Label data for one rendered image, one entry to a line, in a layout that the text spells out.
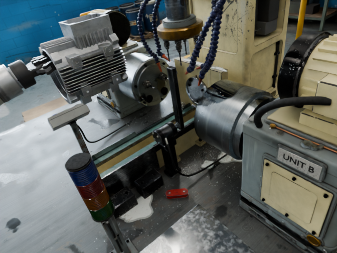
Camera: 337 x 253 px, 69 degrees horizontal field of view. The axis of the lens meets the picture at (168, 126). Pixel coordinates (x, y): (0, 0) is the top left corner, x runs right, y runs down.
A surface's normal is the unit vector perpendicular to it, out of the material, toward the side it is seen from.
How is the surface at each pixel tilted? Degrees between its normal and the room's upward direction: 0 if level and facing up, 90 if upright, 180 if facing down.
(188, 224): 0
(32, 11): 90
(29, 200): 0
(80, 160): 0
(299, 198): 90
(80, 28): 90
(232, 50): 90
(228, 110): 43
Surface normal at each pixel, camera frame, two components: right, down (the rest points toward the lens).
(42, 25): 0.61, 0.38
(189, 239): -0.15, -0.81
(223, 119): -0.72, -0.10
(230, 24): -0.77, 0.46
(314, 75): -0.77, 0.11
